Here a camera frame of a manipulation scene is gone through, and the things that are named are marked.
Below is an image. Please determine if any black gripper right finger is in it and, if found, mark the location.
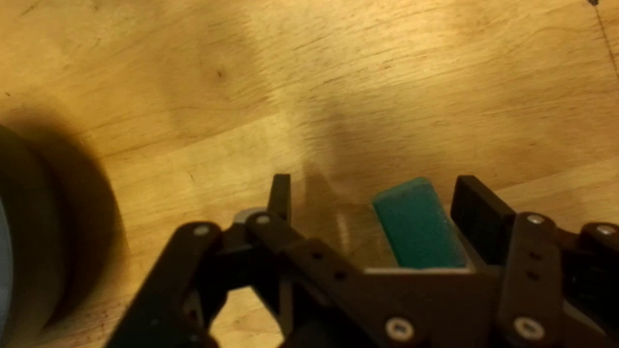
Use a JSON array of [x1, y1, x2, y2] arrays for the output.
[[452, 175, 619, 348]]

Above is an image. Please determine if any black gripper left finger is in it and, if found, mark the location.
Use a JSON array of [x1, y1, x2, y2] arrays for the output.
[[105, 171, 364, 348]]

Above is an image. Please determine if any small green block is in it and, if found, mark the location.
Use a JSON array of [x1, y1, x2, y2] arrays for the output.
[[374, 177, 469, 268]]

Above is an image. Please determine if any dark grey bowl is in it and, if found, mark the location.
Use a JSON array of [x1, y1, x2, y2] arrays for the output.
[[0, 127, 69, 348]]

